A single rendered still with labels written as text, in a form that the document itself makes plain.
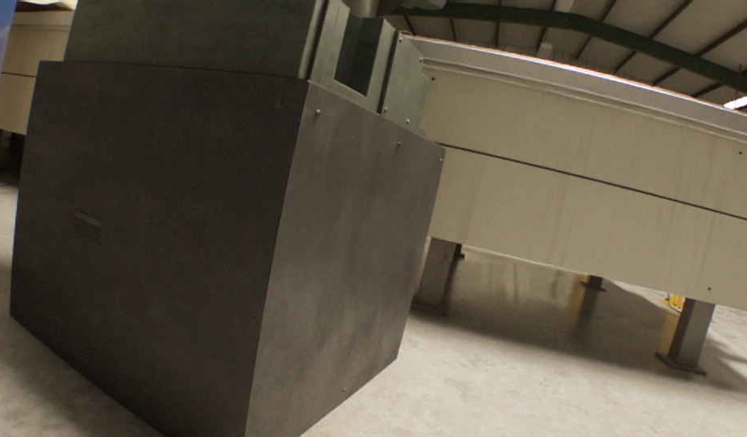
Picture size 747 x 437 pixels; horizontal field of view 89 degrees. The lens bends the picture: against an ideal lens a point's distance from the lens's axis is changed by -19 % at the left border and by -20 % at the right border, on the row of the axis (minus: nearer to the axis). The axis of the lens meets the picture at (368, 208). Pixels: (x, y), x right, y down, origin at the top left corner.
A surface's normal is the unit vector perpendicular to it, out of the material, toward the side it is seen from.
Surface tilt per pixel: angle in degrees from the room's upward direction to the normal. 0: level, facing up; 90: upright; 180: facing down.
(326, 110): 90
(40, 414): 0
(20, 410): 0
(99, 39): 90
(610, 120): 90
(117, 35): 90
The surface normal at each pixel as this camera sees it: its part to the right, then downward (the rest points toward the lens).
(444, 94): -0.24, 0.04
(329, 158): 0.89, 0.23
